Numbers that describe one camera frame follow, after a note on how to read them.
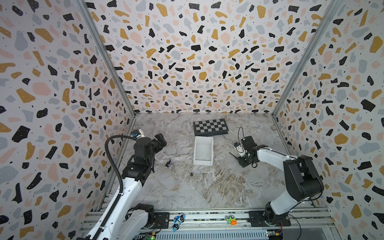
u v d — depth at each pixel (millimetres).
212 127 1096
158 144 689
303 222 746
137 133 650
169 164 889
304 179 468
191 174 895
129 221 549
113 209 424
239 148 883
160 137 733
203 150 983
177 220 727
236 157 955
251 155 706
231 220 730
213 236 702
